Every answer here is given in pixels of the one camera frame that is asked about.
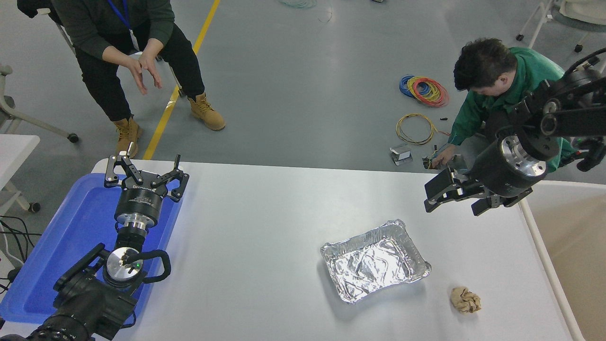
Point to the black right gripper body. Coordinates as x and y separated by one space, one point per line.
492 170

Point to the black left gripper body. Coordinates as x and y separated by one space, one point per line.
142 201

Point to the silver foil tray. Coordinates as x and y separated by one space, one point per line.
374 263

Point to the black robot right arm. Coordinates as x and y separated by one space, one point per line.
575 118

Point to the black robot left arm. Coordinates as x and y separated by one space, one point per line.
85 303

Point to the crouching person's right hand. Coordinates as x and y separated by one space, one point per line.
445 156

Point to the seated person's right hand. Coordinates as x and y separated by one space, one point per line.
136 71

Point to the seated person's left hand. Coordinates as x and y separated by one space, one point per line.
151 57

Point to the silver metal box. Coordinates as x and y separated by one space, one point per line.
401 154

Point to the blue plastic tray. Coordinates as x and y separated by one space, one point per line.
71 237

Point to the large pale bin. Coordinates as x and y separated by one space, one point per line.
577 265

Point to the crumpled tan paper ball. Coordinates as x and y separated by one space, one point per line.
465 300

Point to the crouching person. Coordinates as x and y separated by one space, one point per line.
525 66

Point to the grey wheeled chair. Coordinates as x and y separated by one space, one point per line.
28 118

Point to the white side table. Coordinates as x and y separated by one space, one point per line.
14 151

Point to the seated person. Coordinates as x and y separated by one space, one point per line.
94 19

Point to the white wheeled chair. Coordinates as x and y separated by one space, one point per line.
577 12

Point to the black garment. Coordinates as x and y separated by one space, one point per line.
33 7

